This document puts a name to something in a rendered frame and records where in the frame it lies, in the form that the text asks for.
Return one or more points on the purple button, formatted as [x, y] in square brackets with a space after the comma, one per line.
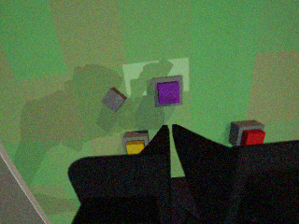
[167, 91]

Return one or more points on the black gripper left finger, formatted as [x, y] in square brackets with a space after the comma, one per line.
[147, 173]

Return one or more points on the yellow button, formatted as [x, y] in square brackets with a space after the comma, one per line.
[136, 141]

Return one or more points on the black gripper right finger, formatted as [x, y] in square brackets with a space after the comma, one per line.
[217, 174]

